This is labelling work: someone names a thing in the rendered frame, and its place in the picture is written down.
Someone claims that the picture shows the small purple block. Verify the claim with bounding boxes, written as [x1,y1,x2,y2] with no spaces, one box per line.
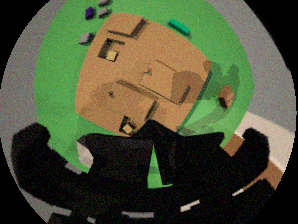
[84,7,93,20]

